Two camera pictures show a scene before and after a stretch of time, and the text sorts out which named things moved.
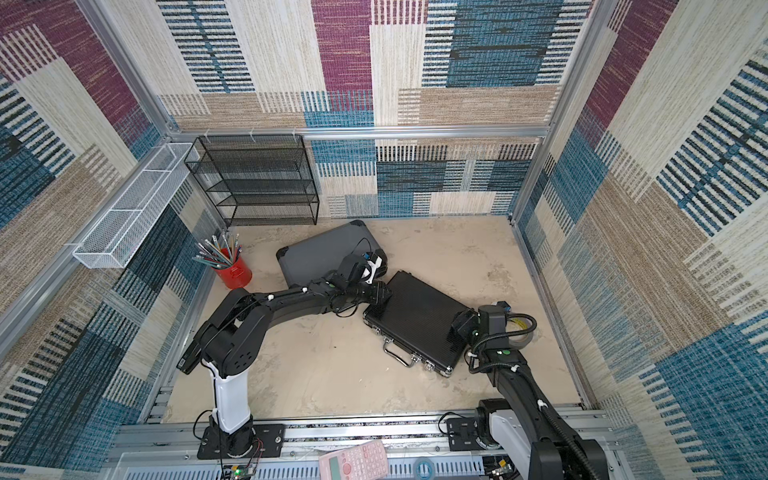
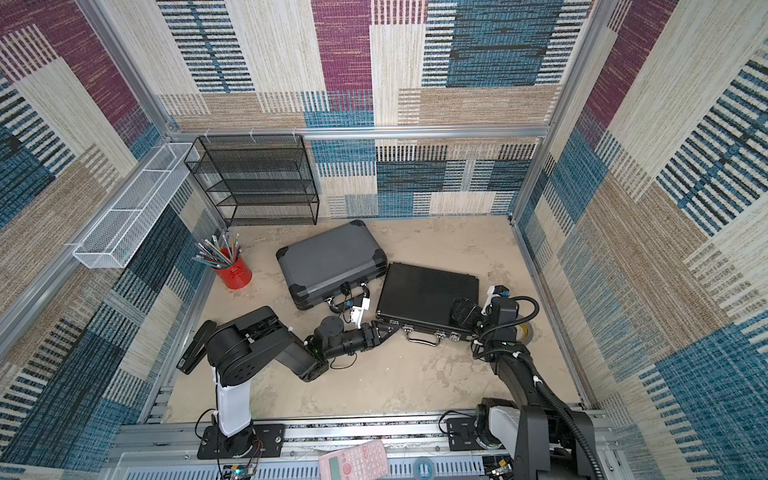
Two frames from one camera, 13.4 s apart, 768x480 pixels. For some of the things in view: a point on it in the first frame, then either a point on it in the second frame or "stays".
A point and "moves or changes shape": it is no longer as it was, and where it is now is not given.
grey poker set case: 311,259 stays
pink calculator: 365,461 stays
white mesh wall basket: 111,242 stays
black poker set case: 418,319 moves or changes shape
